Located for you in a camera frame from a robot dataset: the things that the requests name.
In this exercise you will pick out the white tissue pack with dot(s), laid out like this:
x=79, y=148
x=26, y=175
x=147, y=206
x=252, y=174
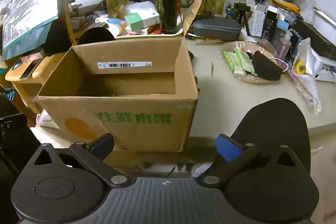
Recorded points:
x=151, y=18

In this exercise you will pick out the wooden chair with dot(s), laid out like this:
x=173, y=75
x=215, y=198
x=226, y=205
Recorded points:
x=42, y=69

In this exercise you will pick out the white round jar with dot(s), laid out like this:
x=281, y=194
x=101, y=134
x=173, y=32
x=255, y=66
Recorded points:
x=117, y=29

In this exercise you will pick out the grey smartphone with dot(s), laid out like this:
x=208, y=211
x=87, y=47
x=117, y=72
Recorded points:
x=30, y=69

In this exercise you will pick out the black electronic device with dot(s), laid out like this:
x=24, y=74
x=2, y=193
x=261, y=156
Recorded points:
x=315, y=37

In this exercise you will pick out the white plastic tray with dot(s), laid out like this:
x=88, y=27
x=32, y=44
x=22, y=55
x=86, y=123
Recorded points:
x=149, y=35

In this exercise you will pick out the black carton box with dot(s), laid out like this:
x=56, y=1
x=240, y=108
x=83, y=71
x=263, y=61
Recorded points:
x=269, y=23

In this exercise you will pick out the black chair backrest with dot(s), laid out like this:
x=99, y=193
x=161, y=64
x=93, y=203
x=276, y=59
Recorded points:
x=275, y=121

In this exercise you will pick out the brown cardboard box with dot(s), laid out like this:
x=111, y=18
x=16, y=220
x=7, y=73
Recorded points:
x=118, y=108

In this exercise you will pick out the black soft pouch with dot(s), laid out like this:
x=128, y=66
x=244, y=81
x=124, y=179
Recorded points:
x=266, y=66

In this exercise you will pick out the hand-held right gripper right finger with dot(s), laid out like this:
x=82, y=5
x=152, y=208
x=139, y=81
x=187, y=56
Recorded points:
x=227, y=148

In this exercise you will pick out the clear bag of items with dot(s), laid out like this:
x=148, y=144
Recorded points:
x=236, y=78

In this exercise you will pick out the clear plastic bag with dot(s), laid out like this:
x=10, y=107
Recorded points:
x=308, y=85

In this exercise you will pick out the yellow bag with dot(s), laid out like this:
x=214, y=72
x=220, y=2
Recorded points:
x=284, y=5

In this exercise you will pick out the white plastic bag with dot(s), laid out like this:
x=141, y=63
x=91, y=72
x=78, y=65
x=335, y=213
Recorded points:
x=139, y=6

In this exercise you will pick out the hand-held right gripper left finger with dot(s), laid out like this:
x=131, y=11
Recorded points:
x=103, y=145

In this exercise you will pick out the clear bag with green edge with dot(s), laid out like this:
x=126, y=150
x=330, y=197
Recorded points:
x=29, y=8

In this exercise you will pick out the white printer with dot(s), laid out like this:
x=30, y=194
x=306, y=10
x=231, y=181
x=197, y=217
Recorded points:
x=325, y=66

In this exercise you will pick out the grey zip case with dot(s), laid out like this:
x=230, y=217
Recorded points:
x=215, y=27

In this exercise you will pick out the pink pump bottle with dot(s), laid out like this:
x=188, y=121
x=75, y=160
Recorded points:
x=282, y=47

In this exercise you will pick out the brown paper bag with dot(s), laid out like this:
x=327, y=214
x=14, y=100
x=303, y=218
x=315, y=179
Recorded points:
x=193, y=11

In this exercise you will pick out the black thermos bottle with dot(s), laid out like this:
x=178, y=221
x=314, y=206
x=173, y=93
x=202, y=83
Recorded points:
x=169, y=11

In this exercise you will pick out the green snack packet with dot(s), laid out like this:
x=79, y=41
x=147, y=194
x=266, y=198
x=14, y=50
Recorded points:
x=230, y=61
x=242, y=61

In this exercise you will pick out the black mini tripod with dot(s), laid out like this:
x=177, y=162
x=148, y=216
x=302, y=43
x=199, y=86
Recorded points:
x=242, y=11

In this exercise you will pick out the black round cushion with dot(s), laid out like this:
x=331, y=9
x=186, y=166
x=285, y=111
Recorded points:
x=95, y=35

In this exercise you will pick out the green white carton box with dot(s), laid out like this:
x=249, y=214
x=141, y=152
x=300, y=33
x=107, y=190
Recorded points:
x=134, y=22

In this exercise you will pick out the yellow tape measure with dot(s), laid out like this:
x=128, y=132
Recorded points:
x=300, y=68

